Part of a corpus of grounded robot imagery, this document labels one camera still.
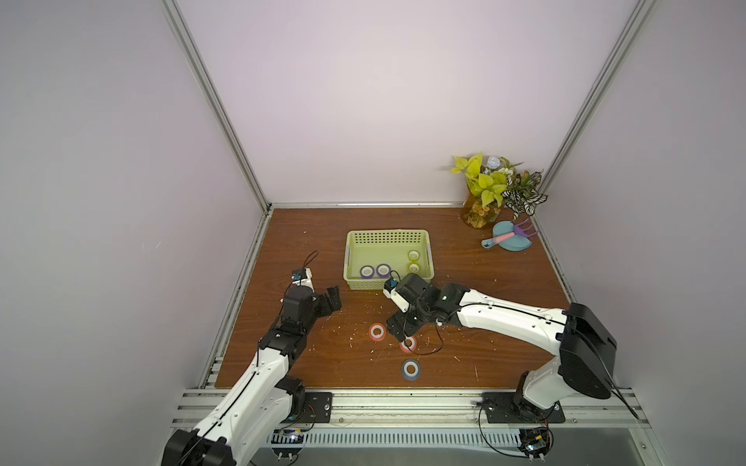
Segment red tape roll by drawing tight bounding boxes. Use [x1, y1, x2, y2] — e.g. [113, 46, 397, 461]
[399, 336, 417, 355]
[368, 322, 387, 342]

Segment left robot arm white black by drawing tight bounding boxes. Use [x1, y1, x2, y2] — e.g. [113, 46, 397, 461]
[160, 285, 342, 465]

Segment right controller board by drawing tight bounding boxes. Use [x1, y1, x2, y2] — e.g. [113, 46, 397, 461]
[518, 426, 554, 461]

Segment green perforated storage basket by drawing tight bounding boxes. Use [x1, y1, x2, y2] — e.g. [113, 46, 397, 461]
[343, 229, 435, 291]

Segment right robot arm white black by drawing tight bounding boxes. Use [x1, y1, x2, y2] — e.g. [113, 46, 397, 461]
[384, 274, 618, 419]

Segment left controller board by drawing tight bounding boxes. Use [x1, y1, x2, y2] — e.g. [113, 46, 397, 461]
[270, 428, 306, 465]

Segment aluminium front rail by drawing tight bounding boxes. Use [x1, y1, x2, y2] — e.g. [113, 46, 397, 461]
[171, 388, 651, 430]

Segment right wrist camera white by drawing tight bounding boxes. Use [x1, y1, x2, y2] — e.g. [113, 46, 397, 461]
[384, 278, 410, 313]

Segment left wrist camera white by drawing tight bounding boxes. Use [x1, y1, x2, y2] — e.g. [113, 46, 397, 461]
[291, 267, 315, 291]

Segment blue tape roll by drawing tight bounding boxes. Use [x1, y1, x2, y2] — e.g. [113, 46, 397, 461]
[401, 359, 422, 382]

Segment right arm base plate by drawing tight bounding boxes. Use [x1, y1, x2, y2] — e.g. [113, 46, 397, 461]
[481, 391, 566, 424]

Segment green leafy plant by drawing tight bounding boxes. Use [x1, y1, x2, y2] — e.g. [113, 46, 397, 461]
[451, 153, 548, 219]

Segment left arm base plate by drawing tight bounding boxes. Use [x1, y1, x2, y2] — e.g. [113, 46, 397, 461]
[286, 391, 333, 424]

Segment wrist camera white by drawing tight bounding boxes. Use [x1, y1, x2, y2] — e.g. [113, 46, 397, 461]
[384, 278, 410, 313]
[291, 267, 315, 291]

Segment amber vase with flowers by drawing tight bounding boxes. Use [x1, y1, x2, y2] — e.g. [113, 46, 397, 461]
[460, 194, 501, 229]

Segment purple tape roll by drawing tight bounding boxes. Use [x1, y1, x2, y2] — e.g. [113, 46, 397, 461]
[376, 263, 392, 279]
[359, 265, 375, 280]

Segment pink purple toy rake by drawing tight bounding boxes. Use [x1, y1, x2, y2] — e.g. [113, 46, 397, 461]
[492, 219, 538, 244]

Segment controller board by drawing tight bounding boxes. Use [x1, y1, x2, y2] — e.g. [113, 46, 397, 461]
[270, 428, 306, 465]
[518, 426, 554, 461]

